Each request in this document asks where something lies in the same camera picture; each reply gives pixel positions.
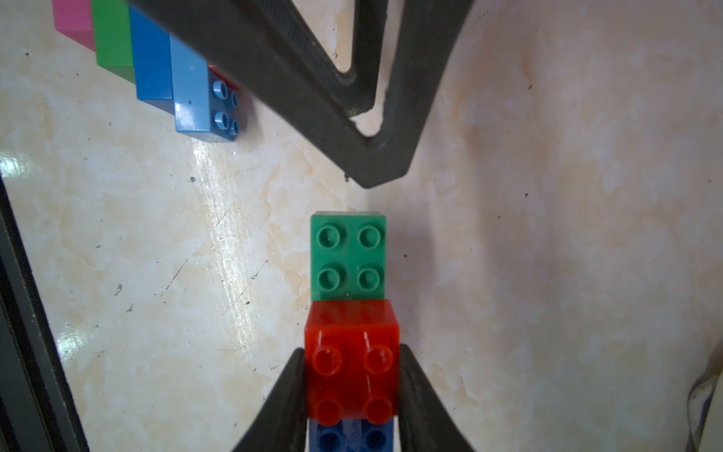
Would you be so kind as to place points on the light green lego brick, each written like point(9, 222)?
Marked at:
point(112, 37)

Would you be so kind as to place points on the small blue 2x2 brick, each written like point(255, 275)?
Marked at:
point(351, 435)

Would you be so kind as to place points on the dark green brick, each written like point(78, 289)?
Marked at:
point(348, 255)

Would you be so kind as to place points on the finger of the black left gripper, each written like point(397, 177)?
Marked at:
point(267, 48)

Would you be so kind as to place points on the magenta 2x2 lego brick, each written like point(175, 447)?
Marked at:
point(73, 19)

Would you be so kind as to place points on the light blue brick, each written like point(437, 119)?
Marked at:
point(204, 105)

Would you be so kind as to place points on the blue 2x3 brick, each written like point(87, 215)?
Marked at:
point(152, 61)

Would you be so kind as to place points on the mint green toaster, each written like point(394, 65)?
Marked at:
point(704, 407)

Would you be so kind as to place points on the red 2x4 lego brick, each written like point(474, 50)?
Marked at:
point(352, 361)

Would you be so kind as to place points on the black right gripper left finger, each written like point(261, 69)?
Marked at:
point(281, 424)

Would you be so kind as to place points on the black enclosure frame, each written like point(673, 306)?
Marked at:
point(37, 408)

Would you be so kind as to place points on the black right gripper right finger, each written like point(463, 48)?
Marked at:
point(424, 423)

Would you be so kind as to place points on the red 2x2 lego brick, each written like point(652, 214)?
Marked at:
point(223, 77)

